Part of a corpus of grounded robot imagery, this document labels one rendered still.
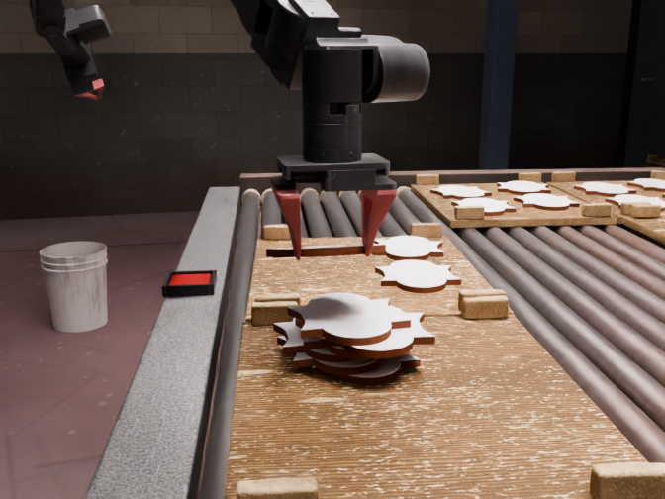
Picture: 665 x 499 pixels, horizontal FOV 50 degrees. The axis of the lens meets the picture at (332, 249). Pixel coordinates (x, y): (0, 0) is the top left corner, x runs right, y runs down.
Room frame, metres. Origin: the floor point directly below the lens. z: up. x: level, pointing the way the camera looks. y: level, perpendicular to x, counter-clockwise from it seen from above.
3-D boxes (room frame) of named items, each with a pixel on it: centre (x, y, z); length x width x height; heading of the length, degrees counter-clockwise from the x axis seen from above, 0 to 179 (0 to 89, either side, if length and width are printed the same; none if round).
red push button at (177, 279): (1.05, 0.22, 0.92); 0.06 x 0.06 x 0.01; 5
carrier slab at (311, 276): (1.08, -0.05, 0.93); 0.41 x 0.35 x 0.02; 4
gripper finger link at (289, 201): (0.70, 0.02, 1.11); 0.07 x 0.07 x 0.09; 11
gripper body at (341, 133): (0.70, 0.00, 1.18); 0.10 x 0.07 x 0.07; 101
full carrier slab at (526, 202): (1.64, -0.39, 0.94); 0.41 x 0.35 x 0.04; 5
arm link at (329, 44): (0.70, 0.00, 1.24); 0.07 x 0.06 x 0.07; 123
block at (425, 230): (1.28, -0.17, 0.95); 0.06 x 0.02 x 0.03; 94
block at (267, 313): (0.85, 0.07, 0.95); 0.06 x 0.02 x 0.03; 95
